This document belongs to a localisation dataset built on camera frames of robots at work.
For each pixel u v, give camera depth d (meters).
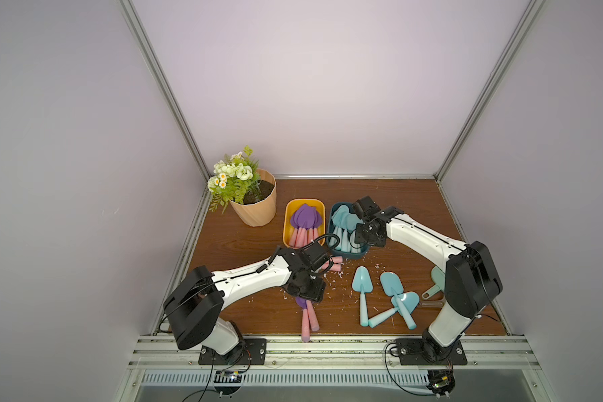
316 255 0.66
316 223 1.00
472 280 0.48
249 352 0.73
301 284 0.68
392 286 0.86
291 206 1.03
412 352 0.72
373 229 0.65
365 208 0.71
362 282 0.86
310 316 0.77
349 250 0.91
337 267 0.89
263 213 0.93
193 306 0.43
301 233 0.97
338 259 0.90
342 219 1.00
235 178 0.79
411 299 0.81
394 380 0.69
